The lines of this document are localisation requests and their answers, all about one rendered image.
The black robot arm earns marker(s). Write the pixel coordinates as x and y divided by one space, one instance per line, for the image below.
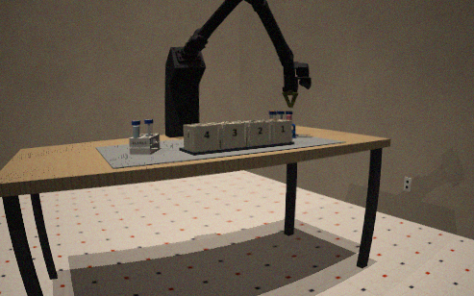
197 42

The grey flat mat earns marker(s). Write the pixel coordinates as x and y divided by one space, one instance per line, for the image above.
169 152

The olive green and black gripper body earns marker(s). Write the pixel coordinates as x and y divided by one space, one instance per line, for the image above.
287 85

